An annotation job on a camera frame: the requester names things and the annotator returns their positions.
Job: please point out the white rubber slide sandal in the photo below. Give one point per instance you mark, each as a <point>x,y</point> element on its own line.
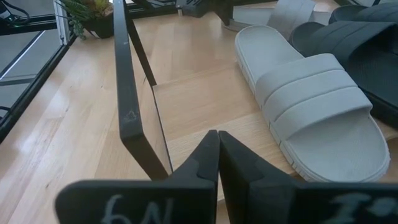
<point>289,15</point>
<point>311,93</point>

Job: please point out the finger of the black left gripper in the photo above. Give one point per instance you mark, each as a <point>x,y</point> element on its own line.
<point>226,14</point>

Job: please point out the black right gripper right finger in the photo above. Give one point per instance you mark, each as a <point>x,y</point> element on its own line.
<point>248,193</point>

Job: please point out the green leafy plant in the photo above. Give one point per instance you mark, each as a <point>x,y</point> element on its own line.
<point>77,11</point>

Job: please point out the white upright post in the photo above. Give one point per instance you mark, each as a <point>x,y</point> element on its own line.
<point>62,21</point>

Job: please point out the black plant pot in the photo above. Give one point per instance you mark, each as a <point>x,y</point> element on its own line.
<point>99,26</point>

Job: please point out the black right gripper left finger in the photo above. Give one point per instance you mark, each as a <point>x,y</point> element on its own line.
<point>192,186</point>

